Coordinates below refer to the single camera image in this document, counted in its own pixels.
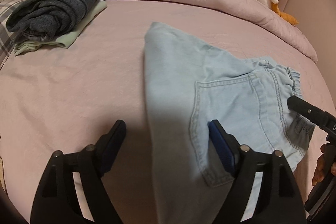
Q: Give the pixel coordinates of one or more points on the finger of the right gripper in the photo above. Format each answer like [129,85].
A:
[322,119]

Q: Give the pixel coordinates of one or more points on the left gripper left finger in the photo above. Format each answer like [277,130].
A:
[56,200]

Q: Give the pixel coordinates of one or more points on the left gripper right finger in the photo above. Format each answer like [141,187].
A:
[279,199]

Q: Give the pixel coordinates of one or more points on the light blue strawberry pants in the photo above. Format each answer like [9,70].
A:
[189,83]

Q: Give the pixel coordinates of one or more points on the person's right hand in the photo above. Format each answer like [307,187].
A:
[320,172]

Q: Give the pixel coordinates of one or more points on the pink bed sheet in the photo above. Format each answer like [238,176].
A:
[64,99]

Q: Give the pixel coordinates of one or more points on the dark blue folded jeans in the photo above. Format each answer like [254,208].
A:
[43,20]

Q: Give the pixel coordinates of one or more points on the light green folded garment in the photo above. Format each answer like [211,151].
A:
[66,40]

